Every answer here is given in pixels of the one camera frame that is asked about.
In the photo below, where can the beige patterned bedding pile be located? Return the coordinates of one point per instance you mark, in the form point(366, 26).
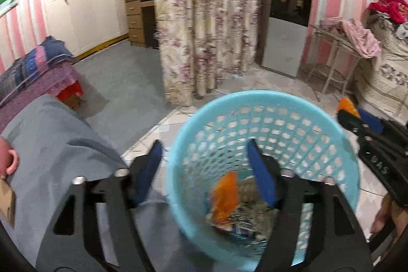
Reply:
point(381, 86)

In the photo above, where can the metal rack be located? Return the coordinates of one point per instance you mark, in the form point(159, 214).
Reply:
point(329, 71)

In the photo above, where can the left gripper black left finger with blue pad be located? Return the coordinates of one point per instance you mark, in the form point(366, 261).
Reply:
point(72, 240)

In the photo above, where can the brown phone case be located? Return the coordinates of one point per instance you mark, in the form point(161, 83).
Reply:
point(7, 203)

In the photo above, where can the bed with purple cover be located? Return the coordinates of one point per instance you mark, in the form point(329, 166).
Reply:
point(61, 81)

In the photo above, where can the grey bed sheet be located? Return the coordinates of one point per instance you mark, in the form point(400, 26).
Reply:
point(55, 146)

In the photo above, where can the striped colourful blanket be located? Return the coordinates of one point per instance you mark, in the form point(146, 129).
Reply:
point(27, 69)

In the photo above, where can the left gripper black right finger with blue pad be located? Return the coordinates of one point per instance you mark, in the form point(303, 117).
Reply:
point(336, 241)

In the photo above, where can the orange snack wrapper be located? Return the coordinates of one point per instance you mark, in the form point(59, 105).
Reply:
point(224, 197)

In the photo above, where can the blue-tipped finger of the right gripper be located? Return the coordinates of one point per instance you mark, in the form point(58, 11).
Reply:
point(372, 121)

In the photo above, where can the small orange ball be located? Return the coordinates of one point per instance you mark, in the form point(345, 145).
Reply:
point(347, 105)

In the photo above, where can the floral beige curtain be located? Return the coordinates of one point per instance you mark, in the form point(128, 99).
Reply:
point(201, 42)

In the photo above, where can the pink cloth on rack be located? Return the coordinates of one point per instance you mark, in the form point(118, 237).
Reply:
point(362, 39)

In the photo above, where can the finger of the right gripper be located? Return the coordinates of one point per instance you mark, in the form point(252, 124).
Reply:
point(353, 124)

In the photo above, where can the person's hand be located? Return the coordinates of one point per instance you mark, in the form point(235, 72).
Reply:
point(389, 209)

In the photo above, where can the black and silver refrigerator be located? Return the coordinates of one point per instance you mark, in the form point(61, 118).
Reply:
point(288, 22)

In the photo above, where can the pink piggy bank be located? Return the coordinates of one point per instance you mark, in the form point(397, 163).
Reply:
point(9, 159)

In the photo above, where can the trash pile in basket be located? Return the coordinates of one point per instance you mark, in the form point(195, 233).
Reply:
point(252, 219)

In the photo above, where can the wooden desk with drawers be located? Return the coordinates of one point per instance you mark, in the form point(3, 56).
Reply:
point(141, 23)

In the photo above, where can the red clothes pile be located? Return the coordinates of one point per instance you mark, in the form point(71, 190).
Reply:
point(395, 9)

